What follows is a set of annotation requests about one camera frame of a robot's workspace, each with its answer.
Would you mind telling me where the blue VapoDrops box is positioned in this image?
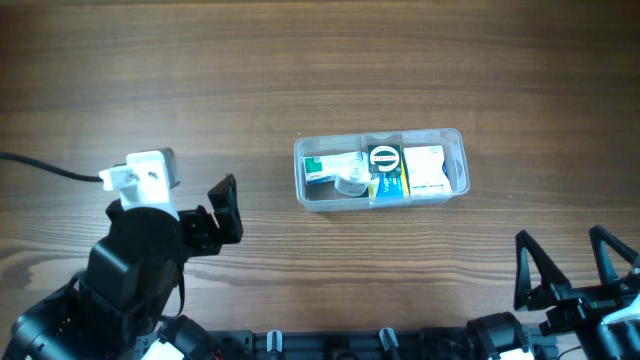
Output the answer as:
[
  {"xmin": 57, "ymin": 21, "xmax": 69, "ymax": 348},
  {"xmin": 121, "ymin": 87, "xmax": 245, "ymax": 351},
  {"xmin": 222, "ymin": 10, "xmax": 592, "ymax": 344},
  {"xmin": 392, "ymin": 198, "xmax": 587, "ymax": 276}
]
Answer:
[{"xmin": 368, "ymin": 174, "xmax": 410, "ymax": 199}]

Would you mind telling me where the green Zam-Buk tin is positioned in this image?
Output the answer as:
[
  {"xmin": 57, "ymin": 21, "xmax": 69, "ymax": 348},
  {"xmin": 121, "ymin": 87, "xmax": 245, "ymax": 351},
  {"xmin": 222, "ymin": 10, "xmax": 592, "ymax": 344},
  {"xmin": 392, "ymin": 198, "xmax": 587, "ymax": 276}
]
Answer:
[{"xmin": 367, "ymin": 144, "xmax": 402, "ymax": 177}]

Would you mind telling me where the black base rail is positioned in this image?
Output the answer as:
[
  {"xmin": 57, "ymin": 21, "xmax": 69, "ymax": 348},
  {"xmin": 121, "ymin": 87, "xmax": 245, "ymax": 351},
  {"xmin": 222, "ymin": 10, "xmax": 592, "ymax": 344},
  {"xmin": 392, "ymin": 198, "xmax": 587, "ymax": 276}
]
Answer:
[{"xmin": 209, "ymin": 327, "xmax": 466, "ymax": 360}]

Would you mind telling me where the white medicine box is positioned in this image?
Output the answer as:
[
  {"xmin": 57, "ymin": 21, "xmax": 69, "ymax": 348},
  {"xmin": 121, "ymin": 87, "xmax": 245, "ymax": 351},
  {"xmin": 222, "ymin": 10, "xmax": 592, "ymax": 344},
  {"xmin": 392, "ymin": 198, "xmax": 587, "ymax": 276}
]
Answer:
[{"xmin": 404, "ymin": 145, "xmax": 451, "ymax": 196}]

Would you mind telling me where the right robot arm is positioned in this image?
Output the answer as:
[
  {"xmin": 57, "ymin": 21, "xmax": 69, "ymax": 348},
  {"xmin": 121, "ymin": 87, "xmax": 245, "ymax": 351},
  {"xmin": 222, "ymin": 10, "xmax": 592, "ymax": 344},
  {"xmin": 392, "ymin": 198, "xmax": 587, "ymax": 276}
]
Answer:
[{"xmin": 419, "ymin": 225, "xmax": 639, "ymax": 359}]

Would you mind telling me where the white Calamol lotion bottle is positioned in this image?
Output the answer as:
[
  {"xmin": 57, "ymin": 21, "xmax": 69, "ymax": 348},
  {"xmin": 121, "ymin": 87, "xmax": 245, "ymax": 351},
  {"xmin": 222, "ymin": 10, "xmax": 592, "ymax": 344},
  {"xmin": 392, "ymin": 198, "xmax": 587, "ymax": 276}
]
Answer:
[{"xmin": 335, "ymin": 159, "xmax": 371, "ymax": 197}]

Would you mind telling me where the clear plastic container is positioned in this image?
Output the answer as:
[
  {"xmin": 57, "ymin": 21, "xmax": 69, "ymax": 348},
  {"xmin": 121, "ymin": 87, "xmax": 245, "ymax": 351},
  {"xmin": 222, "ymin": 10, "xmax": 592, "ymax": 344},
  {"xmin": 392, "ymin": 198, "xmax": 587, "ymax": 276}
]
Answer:
[{"xmin": 294, "ymin": 128, "xmax": 470, "ymax": 212}]

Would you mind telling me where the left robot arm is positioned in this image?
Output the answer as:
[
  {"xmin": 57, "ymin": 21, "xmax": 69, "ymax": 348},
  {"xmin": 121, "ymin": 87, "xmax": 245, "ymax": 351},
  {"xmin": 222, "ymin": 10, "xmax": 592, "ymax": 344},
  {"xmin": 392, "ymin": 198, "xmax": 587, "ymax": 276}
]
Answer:
[{"xmin": 3, "ymin": 199, "xmax": 243, "ymax": 359}]

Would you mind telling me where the white green Panadol box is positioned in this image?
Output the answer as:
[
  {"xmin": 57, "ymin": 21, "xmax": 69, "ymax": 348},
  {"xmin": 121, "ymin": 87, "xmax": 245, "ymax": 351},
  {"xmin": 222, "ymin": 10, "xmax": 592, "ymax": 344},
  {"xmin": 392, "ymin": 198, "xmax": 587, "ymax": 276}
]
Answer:
[{"xmin": 302, "ymin": 151, "xmax": 364, "ymax": 185}]

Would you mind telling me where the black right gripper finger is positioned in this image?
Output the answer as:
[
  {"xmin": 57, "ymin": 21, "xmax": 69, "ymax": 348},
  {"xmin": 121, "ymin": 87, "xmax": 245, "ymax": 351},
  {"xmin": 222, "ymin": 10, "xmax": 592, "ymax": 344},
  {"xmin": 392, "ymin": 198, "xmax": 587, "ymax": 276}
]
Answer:
[
  {"xmin": 513, "ymin": 230, "xmax": 571, "ymax": 311},
  {"xmin": 589, "ymin": 225, "xmax": 639, "ymax": 288}
]

